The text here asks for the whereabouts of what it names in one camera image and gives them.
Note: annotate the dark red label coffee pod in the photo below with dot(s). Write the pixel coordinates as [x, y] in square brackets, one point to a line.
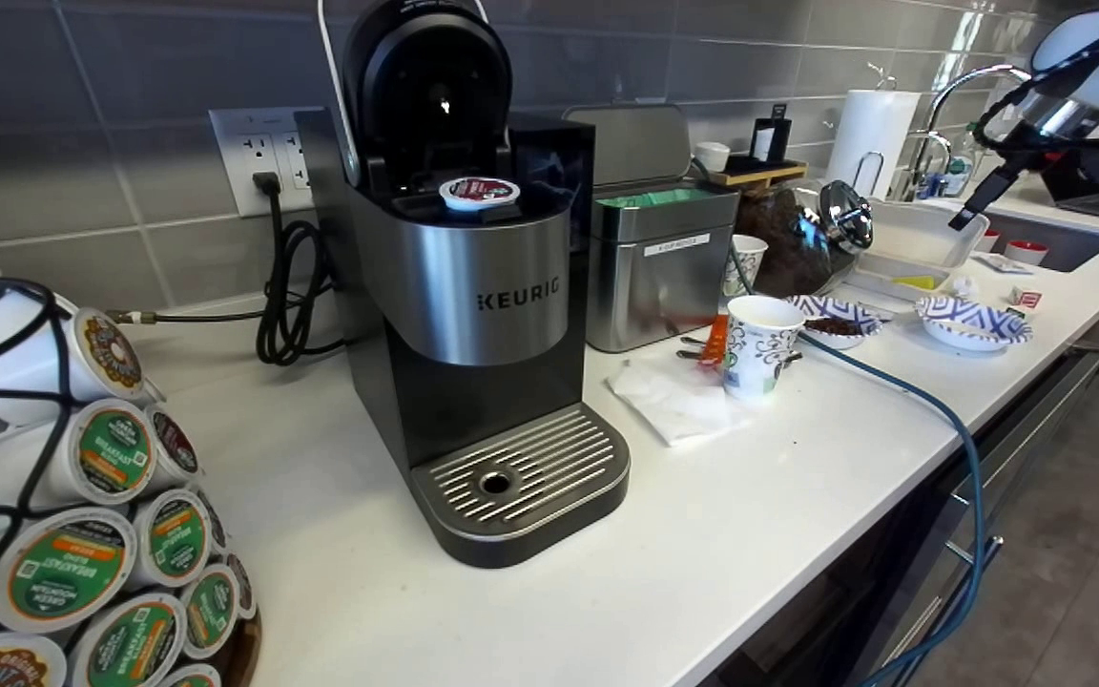
[173, 444]

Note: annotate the wooden tray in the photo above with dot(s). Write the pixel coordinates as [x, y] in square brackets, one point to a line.
[761, 176]

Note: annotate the small orange object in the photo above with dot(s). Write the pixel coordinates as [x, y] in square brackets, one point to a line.
[713, 343]

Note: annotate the small black device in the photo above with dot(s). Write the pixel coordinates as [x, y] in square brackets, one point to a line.
[772, 135]

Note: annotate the dark glass pot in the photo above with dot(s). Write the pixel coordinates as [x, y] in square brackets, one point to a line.
[782, 251]

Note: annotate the chrome kitchen faucet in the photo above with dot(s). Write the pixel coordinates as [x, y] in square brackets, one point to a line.
[942, 96]

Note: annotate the white paper towel roll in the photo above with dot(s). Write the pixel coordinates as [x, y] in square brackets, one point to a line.
[876, 139]

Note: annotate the small white cup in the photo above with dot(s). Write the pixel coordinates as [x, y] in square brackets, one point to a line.
[711, 160]

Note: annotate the kitchen sink basin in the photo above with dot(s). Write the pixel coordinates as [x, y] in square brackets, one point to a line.
[1057, 241]

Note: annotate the white paper napkin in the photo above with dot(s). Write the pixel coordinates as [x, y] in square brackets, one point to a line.
[674, 406]

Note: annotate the metal tea tin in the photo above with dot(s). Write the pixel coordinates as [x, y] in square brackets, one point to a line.
[657, 271]

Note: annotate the small red packet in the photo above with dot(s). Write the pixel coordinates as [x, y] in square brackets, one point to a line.
[1024, 298]

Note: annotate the small yellow object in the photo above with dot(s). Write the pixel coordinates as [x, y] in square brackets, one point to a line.
[920, 282]

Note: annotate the silver black Keurig coffee machine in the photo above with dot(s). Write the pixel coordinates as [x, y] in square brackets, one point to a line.
[473, 291]

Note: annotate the clear takeaway food container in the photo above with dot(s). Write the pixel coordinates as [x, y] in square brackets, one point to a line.
[916, 241]

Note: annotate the blue patterned bowl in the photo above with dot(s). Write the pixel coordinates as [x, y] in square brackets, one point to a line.
[969, 325]
[836, 322]

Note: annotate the shiny metal kettle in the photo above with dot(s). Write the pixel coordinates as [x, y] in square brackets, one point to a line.
[843, 215]

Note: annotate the white wall power outlet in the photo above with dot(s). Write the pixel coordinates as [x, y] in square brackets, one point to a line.
[249, 147]

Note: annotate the coffee pod red lid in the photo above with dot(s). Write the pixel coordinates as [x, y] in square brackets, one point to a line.
[479, 194]

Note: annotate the patterned white mug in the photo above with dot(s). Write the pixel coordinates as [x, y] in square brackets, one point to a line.
[763, 347]

